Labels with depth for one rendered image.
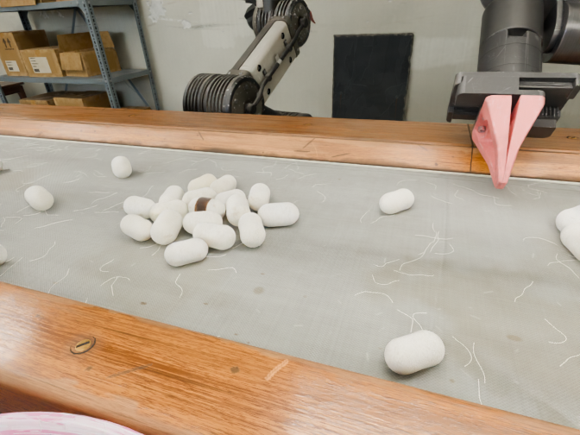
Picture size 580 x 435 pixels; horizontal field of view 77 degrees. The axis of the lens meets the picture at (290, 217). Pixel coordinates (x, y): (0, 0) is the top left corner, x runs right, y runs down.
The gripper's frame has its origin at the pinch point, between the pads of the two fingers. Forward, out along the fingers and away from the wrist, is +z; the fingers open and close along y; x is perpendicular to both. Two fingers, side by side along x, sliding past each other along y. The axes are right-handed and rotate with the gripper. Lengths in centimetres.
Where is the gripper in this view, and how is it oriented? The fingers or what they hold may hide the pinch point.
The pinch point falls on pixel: (501, 178)
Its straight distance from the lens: 38.9
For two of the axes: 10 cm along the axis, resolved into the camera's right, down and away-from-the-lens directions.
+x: 2.5, 3.4, 9.1
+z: -2.2, 9.3, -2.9
